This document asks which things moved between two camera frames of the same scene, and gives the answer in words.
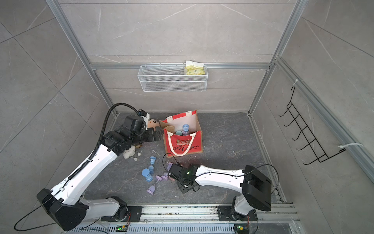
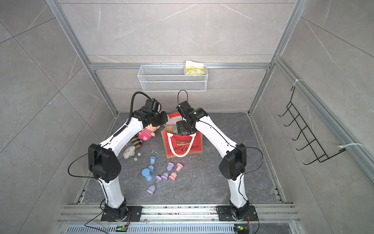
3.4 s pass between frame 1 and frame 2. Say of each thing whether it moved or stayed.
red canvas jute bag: stayed
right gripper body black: moved
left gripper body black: moved
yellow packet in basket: stayed
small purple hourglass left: stayed
